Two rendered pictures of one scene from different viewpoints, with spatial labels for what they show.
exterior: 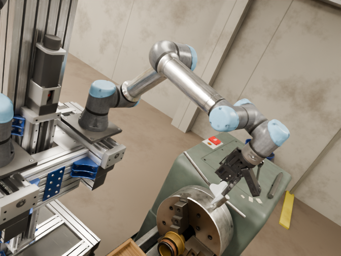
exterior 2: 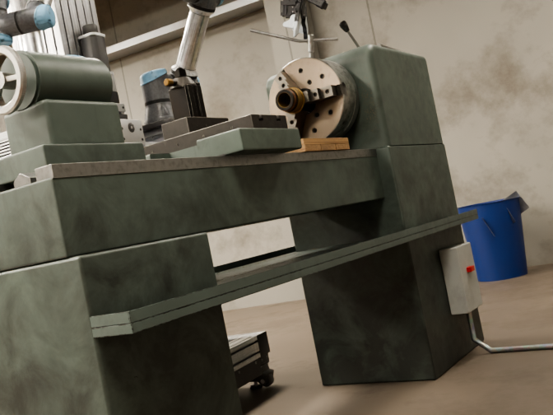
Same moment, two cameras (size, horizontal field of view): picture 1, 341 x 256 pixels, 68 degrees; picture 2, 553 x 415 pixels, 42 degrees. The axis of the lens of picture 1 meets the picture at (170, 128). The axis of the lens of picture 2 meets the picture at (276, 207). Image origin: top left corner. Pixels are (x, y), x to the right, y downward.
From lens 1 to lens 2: 2.24 m
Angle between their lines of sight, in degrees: 28
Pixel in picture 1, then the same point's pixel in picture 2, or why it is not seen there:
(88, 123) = (156, 114)
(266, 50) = not seen: hidden behind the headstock
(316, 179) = not seen: outside the picture
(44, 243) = not seen: hidden behind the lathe
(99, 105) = (158, 88)
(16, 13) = (58, 11)
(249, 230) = (364, 62)
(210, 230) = (318, 70)
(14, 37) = (62, 32)
